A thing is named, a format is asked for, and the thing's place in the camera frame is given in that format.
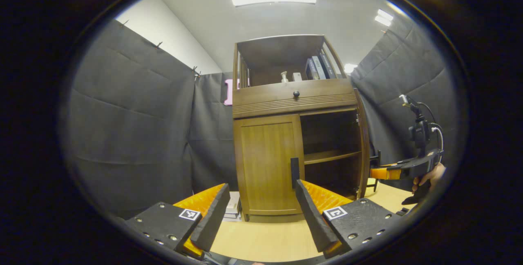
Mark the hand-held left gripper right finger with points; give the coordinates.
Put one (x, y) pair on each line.
(312, 216)

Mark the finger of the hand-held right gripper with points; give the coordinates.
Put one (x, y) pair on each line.
(386, 172)

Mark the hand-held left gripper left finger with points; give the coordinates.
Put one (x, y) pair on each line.
(214, 220)

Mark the wooden cabinet door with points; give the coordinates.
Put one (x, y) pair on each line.
(363, 142)
(265, 163)

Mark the wooden double-door shoe cabinet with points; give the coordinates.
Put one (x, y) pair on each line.
(269, 54)

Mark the white book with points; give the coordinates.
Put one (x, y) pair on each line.
(233, 217)

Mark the beige book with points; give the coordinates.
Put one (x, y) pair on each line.
(235, 203)

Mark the small black object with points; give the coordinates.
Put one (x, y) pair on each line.
(402, 211)

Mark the small ceiling light panel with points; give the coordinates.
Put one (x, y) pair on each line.
(350, 68)
(384, 17)

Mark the dark blue book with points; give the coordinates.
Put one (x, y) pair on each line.
(328, 65)
(310, 71)

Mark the grey blue book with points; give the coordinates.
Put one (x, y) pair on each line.
(319, 68)

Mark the black backdrop cloth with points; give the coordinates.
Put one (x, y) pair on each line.
(135, 126)

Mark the wooden drawer with black knob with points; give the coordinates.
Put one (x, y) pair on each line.
(265, 99)

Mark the small white box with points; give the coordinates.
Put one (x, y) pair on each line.
(297, 77)

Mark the small white bottle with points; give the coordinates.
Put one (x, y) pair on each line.
(284, 78)

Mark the small metal clip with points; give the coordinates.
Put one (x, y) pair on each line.
(196, 72)

